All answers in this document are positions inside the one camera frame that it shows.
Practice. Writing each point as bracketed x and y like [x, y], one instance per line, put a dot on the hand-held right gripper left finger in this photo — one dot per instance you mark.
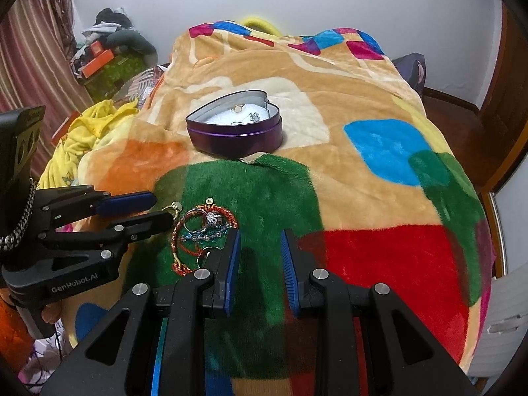
[233, 262]

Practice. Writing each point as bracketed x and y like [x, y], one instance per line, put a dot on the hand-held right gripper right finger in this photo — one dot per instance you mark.
[288, 264]

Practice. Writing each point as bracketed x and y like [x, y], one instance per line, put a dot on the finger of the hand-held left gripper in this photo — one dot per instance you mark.
[140, 225]
[128, 203]

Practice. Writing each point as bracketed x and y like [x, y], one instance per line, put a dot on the purple heart-shaped tin box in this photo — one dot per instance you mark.
[235, 138]

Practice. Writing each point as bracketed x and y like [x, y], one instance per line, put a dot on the yellow fleece blanket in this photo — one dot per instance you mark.
[82, 140]

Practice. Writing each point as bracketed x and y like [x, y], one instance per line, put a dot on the floral patterned cloth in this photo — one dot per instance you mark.
[41, 363]

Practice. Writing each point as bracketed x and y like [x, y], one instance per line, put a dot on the orange flat book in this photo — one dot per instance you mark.
[66, 128]

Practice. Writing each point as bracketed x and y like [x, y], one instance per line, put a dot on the striped patterned pillow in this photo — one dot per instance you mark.
[140, 84]

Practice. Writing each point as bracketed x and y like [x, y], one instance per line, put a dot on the colourful patchwork fleece blanket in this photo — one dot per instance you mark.
[371, 173]

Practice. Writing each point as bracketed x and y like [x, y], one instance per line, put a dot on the orange shoe box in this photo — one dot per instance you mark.
[99, 62]

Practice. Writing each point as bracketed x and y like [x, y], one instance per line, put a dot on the silver drop earrings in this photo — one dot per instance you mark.
[254, 116]

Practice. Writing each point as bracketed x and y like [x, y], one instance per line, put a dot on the pile of dark clothes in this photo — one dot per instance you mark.
[123, 35]

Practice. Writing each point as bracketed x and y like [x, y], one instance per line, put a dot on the striped pink curtain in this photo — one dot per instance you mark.
[33, 62]

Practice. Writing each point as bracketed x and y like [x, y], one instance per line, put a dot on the white plastic appliance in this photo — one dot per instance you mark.
[507, 309]

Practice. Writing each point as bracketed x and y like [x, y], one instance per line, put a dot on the yellow curved cushion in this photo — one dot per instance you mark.
[264, 24]

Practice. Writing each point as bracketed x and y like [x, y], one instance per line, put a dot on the dark purple bag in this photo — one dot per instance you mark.
[412, 70]

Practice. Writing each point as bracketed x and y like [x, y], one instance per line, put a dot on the brown wooden door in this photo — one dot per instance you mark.
[513, 99]

